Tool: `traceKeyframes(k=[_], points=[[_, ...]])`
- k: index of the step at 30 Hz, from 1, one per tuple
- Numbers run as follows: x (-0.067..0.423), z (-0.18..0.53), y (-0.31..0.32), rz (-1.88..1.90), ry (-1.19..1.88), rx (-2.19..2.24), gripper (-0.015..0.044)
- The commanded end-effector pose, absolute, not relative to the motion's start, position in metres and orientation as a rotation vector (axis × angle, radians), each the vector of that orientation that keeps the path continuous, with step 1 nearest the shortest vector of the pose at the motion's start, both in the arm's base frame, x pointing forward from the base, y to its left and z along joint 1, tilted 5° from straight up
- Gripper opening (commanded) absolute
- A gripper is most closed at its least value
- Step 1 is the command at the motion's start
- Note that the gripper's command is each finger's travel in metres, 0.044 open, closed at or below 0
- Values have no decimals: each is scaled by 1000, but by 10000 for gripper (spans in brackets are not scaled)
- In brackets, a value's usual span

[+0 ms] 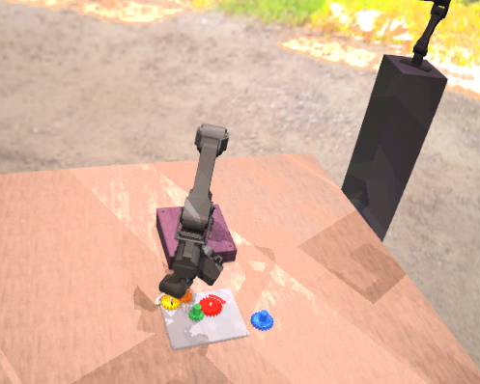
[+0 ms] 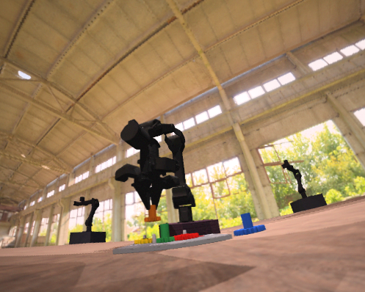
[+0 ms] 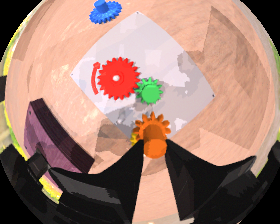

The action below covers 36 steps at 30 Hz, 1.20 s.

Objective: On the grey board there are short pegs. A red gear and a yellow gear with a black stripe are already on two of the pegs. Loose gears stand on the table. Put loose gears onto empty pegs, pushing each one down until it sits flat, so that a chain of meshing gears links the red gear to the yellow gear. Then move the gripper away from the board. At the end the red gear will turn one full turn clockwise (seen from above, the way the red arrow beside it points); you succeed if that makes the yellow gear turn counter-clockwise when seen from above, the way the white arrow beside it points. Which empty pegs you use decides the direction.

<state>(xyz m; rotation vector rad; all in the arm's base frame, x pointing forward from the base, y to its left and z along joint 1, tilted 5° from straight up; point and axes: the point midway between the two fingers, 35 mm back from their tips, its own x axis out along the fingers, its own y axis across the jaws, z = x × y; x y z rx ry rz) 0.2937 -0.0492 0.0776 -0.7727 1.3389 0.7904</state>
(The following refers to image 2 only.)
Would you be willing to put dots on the green gear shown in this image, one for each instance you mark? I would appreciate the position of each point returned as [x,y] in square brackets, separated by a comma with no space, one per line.
[165,234]

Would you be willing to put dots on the blue gear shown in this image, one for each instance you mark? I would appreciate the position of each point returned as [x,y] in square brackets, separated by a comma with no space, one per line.
[248,226]

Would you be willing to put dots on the orange gear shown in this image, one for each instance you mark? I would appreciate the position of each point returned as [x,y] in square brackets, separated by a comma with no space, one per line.
[152,215]

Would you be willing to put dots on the red gear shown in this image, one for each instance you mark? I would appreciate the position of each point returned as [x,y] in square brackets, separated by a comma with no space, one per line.
[186,236]

